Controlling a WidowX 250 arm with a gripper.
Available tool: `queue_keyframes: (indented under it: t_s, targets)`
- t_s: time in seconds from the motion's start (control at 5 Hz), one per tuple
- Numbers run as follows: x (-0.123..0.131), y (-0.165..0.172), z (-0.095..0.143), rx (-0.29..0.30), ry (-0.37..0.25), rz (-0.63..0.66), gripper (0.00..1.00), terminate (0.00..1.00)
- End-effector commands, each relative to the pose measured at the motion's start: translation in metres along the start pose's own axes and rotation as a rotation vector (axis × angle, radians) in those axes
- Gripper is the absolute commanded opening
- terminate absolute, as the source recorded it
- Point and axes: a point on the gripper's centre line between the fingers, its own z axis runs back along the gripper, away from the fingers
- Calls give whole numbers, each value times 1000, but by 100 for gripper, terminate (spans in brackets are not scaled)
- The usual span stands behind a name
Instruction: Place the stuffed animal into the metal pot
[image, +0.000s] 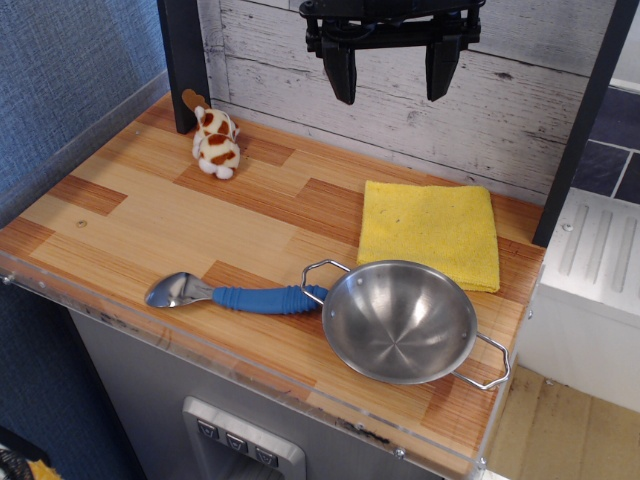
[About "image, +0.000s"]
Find blue handled metal spoon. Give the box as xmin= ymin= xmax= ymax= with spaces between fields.
xmin=145 ymin=272 xmax=328 ymax=315

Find yellow folded cloth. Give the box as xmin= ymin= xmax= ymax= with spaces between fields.
xmin=357 ymin=181 xmax=500 ymax=293

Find black yellow object bottom corner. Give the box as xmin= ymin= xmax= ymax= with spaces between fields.
xmin=1 ymin=444 xmax=62 ymax=480

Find metal pot with handles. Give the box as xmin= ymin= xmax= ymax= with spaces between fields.
xmin=300 ymin=260 xmax=511 ymax=391

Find black post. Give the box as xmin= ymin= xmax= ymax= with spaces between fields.
xmin=532 ymin=0 xmax=639 ymax=247
xmin=156 ymin=0 xmax=210 ymax=134

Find grey dispenser button panel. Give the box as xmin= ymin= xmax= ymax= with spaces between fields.
xmin=182 ymin=396 xmax=307 ymax=479

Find white brown stuffed animal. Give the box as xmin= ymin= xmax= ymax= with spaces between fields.
xmin=192 ymin=106 xmax=241 ymax=180

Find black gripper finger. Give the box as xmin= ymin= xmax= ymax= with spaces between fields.
xmin=425 ymin=39 xmax=460 ymax=101
xmin=322 ymin=39 xmax=357 ymax=105

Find clear acrylic table guard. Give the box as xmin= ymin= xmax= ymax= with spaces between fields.
xmin=1 ymin=254 xmax=489 ymax=479

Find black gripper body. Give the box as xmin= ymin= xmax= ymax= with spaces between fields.
xmin=299 ymin=0 xmax=485 ymax=54

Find black right post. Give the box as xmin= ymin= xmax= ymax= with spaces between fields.
xmin=532 ymin=0 xmax=639 ymax=247

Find white ribbed side cabinet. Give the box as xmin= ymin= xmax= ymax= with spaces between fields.
xmin=516 ymin=189 xmax=639 ymax=410

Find black left post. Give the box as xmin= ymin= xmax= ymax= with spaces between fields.
xmin=156 ymin=0 xmax=210 ymax=134

